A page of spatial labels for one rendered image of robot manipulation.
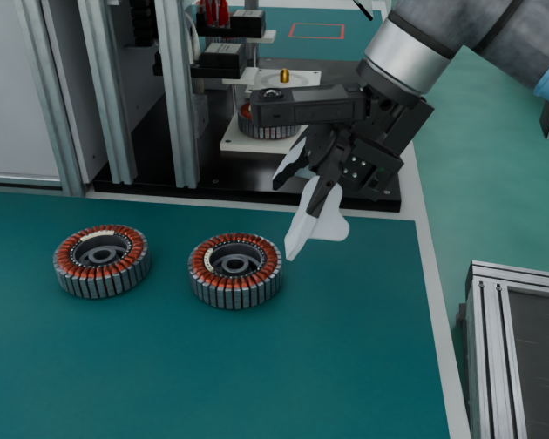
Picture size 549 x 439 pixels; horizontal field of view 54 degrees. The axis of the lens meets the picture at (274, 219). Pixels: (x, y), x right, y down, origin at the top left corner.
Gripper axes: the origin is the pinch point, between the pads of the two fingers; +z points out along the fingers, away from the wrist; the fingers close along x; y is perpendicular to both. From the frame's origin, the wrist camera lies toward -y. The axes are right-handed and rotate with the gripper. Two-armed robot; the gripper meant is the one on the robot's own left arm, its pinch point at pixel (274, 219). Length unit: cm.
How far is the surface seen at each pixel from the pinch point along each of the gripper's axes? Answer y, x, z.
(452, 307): 97, 68, 41
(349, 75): 24, 67, -6
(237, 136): 0.3, 34.4, 6.3
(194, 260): -5.7, -0.2, 9.2
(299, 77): 13, 63, -1
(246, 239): -0.1, 3.6, 6.2
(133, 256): -12.0, 1.4, 12.8
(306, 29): 23, 115, -3
